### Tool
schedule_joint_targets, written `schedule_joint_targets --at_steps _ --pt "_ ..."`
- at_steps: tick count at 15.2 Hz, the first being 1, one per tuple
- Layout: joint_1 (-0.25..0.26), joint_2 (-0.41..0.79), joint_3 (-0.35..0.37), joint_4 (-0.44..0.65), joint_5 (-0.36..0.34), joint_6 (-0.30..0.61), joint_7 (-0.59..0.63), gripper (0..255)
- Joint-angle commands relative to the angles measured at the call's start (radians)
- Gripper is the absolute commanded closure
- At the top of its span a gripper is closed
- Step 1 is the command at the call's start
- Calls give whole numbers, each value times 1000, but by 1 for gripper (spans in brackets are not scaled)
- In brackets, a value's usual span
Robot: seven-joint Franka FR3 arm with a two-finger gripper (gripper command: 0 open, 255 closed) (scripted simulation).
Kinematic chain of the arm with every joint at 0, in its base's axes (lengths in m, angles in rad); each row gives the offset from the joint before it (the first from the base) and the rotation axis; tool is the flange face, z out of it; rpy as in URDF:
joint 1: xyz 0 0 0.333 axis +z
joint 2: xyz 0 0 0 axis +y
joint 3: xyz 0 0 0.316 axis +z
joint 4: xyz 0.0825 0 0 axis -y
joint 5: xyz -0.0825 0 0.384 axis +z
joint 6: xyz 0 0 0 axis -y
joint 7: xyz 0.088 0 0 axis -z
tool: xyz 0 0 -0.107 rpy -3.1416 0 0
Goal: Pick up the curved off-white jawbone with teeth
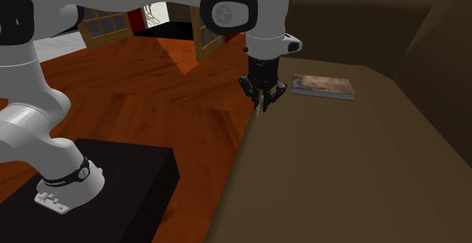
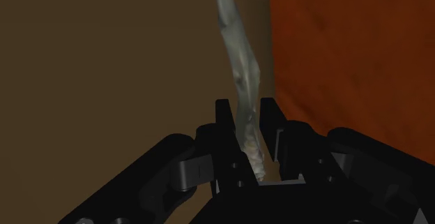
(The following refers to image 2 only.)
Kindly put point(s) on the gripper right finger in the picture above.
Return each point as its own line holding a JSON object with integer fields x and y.
{"x": 306, "y": 148}

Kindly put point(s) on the pale grey long thin object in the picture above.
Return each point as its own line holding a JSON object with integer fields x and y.
{"x": 243, "y": 66}

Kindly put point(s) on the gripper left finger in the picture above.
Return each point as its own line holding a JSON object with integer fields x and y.
{"x": 163, "y": 169}

